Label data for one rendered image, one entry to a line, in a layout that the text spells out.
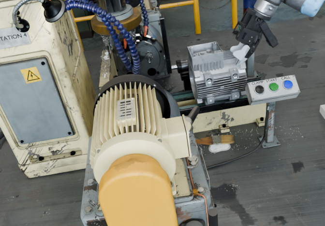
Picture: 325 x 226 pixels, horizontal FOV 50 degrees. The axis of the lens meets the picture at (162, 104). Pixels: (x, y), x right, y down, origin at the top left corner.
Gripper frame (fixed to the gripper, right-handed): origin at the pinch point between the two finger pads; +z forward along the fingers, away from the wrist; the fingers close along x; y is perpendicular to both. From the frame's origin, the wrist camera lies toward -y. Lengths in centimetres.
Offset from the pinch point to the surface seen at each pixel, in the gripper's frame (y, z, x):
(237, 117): -11.0, 22.4, 1.3
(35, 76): 69, 23, 12
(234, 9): -87, 29, -231
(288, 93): -12.0, -2.0, 18.6
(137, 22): 42.0, -1.5, -0.7
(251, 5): -8.6, -15.2, -33.0
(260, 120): -20.2, 19.7, 3.3
